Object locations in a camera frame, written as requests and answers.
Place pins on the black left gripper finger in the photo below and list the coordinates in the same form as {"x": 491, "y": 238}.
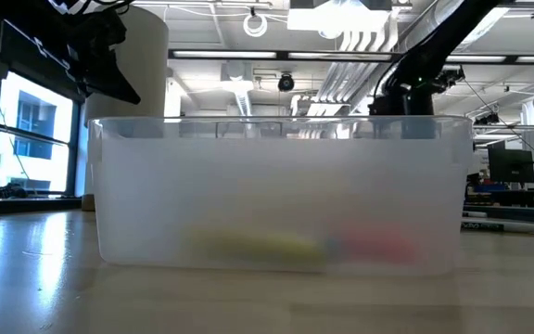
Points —
{"x": 109, "y": 83}

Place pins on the thin yellow highlighter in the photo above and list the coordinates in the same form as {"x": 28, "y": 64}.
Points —
{"x": 258, "y": 248}

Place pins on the thin pink highlighter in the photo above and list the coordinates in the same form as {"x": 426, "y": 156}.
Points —
{"x": 378, "y": 245}

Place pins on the black marker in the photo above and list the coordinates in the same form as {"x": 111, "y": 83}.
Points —
{"x": 489, "y": 227}

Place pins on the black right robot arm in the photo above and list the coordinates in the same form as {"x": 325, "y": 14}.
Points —
{"x": 415, "y": 69}

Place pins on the clear plastic bin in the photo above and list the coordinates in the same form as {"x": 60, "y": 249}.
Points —
{"x": 271, "y": 185}

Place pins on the black computer monitor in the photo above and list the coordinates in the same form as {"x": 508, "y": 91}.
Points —
{"x": 510, "y": 164}

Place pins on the black overhead camera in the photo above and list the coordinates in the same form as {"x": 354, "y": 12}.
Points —
{"x": 286, "y": 82}

